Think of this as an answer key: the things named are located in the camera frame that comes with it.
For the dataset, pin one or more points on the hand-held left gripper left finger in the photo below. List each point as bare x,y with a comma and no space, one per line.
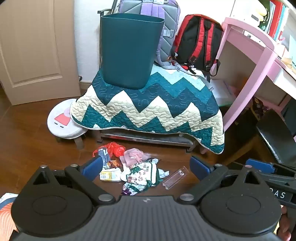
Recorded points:
92,168

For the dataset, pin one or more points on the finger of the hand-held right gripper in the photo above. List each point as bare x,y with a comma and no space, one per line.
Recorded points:
260,165

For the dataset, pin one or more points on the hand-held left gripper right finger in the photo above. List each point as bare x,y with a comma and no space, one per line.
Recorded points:
198,168

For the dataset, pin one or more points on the yellow white drink carton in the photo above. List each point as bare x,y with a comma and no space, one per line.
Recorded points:
110,175

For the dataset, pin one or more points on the dark brown snack wrapper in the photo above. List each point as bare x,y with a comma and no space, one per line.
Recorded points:
113,164

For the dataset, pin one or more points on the clear plastic package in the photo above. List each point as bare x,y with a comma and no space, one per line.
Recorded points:
174,178

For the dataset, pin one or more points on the red plastic bag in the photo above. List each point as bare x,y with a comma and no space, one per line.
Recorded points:
114,148

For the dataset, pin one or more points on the pink plastic wrapper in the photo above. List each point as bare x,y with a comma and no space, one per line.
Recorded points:
134,155

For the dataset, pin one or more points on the green white printed wrapper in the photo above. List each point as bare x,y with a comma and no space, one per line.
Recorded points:
141,176

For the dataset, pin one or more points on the teal plastic bin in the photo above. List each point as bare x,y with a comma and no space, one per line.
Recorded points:
129,51

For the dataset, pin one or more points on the person's right hand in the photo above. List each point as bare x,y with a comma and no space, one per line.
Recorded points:
285,228

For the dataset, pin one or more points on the black chair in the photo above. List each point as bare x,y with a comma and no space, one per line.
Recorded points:
275,134

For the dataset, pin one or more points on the round white pig-print stool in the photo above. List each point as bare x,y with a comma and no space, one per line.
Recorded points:
61,121

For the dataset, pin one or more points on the dark purple snack bag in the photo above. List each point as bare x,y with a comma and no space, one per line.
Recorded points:
259,109

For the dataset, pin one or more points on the white paper stack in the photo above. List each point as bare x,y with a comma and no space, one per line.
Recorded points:
220,91

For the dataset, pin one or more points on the teal cream zigzag quilt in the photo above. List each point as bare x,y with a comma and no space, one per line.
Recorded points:
150,104

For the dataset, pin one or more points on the orange white patterned cloth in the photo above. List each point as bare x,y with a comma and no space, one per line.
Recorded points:
5,215

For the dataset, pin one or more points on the pink desk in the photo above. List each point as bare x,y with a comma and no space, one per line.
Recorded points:
263,53

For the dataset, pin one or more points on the red black backpack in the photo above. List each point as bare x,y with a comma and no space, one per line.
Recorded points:
196,39

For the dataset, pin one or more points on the light wooden door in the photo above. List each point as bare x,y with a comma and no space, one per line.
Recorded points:
34,51

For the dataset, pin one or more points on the purple grey backpack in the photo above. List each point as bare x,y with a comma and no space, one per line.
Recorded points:
170,25

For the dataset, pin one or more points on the row of red green books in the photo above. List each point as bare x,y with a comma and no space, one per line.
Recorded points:
276,18

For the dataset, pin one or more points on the yellow plush toy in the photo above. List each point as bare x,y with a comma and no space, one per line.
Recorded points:
260,11

